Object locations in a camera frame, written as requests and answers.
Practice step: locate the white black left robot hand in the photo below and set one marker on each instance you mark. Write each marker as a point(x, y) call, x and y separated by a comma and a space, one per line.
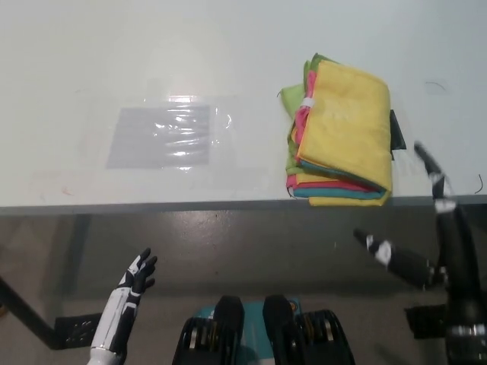
point(131, 289)

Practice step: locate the grey table leg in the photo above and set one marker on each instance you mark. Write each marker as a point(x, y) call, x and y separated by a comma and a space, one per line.
point(76, 258)

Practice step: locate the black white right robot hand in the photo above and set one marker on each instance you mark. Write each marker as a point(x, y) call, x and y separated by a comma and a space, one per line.
point(456, 258)

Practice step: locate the black tape strip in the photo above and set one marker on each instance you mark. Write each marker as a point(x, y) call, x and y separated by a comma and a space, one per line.
point(397, 133)

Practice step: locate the dark loose thread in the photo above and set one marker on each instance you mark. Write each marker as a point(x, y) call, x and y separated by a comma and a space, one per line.
point(290, 194)
point(437, 83)
point(480, 186)

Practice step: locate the black table foot plate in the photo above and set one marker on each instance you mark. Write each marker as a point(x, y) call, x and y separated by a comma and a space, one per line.
point(78, 329)
point(428, 321)

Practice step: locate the teal microfibre cloth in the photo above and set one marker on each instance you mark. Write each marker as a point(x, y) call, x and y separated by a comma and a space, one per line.
point(335, 193)

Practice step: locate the clear plastic sheet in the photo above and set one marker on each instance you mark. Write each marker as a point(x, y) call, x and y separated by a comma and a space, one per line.
point(224, 110)

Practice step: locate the large yellow microfibre cloth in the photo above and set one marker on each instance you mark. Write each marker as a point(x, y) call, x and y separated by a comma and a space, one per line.
point(350, 121)

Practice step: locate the pink microfibre cloth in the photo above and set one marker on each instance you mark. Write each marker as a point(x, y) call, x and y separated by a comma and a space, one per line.
point(312, 81)

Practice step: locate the black diagonal table brace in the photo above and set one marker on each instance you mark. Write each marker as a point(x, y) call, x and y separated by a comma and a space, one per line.
point(26, 310)

